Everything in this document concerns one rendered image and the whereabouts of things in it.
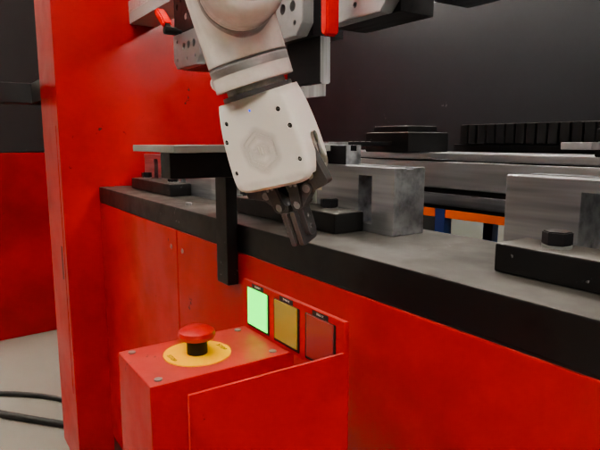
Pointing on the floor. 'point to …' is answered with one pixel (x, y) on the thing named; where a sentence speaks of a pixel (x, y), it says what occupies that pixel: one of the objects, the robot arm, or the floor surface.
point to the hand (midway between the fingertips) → (300, 225)
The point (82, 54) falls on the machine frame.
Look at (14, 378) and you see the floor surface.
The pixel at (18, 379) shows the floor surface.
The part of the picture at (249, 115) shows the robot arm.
